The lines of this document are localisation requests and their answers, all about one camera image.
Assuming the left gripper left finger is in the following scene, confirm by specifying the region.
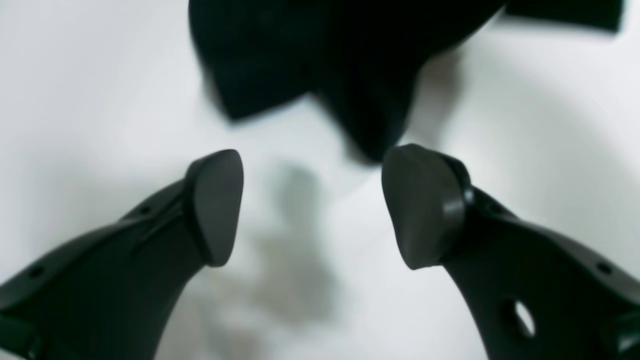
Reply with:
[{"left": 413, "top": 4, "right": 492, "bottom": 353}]
[{"left": 1, "top": 149, "right": 243, "bottom": 360}]

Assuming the black T-shirt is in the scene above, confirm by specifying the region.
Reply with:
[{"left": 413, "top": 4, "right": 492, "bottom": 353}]
[{"left": 188, "top": 0, "right": 624, "bottom": 163}]

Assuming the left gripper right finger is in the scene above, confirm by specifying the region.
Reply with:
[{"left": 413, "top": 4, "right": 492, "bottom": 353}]
[{"left": 381, "top": 144, "right": 640, "bottom": 360}]

